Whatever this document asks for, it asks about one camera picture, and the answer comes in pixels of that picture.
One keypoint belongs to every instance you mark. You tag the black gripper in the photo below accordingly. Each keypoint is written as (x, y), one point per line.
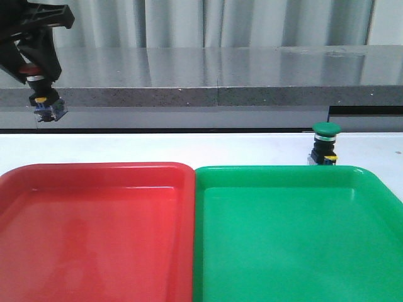
(22, 17)

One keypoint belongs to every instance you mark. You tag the red mushroom push button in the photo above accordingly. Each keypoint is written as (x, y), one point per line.
(49, 106)

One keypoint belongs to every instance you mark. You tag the green mushroom push button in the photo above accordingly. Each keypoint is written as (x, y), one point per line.
(322, 152)

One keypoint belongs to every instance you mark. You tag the grey pleated curtain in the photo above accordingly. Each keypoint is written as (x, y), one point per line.
(202, 24)

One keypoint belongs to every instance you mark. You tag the red plastic tray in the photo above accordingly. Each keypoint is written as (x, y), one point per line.
(97, 232)

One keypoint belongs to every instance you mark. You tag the grey stone counter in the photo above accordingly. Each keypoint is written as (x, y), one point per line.
(218, 89)

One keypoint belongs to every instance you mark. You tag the green plastic tray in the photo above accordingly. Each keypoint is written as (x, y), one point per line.
(296, 233)

